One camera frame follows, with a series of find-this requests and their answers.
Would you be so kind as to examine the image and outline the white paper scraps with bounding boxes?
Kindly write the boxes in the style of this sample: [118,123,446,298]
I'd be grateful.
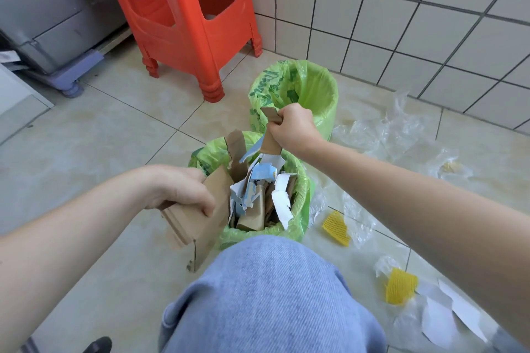
[227,154,489,349]

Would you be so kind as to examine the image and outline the person's right forearm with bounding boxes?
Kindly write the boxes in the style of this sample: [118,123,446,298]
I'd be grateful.
[306,140,530,349]

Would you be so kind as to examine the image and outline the grey washing machine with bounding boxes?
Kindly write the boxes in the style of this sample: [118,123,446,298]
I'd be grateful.
[0,0,127,74]

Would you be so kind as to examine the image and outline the long cardboard box strip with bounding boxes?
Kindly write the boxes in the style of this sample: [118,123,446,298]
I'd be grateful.
[161,165,235,274]

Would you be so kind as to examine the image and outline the person's left hand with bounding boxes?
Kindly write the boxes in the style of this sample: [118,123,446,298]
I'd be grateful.
[142,164,216,217]

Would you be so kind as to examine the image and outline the brown cardboard pieces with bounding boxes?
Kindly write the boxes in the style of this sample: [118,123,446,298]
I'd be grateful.
[225,129,299,232]
[259,106,284,156]

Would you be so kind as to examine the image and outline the clear plastic film scraps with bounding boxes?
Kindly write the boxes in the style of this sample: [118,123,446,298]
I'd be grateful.
[308,90,497,353]

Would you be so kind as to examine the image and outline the person's right hand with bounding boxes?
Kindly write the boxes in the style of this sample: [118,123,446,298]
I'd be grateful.
[267,103,326,157]

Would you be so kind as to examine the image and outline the person's leg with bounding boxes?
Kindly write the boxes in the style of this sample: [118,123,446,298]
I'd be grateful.
[490,325,530,353]
[158,234,388,353]

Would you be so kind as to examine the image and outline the purple washing machine stand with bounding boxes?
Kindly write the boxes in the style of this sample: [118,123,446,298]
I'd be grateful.
[29,49,104,98]

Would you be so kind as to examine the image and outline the red plastic stool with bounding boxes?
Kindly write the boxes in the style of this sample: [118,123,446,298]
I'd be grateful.
[96,0,264,103]

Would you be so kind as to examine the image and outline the person's right leg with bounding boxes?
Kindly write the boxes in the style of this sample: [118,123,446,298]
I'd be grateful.
[490,325,530,353]

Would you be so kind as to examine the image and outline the person's left forearm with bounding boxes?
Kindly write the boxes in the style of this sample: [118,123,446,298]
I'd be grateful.
[0,166,166,353]

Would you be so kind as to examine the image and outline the black rounded object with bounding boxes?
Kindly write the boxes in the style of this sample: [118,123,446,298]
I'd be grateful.
[82,336,113,353]

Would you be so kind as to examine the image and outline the person's left leg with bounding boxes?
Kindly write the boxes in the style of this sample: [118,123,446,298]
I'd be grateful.
[158,234,388,353]

